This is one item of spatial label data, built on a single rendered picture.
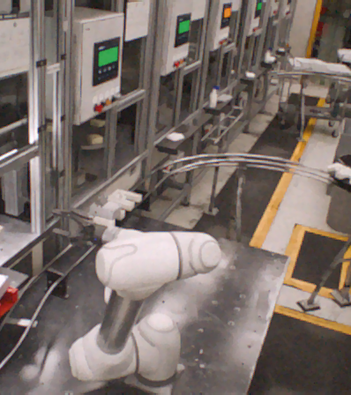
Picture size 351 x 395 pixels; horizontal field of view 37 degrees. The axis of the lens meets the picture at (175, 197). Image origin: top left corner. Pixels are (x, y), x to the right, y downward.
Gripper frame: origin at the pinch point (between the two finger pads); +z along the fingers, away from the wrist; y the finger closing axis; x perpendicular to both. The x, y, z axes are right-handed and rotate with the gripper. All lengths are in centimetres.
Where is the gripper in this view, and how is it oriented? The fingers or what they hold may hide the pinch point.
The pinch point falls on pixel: (59, 222)
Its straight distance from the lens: 206.6
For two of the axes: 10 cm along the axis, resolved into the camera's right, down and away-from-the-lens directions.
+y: 1.0, -8.9, -4.5
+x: -3.5, 3.9, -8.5
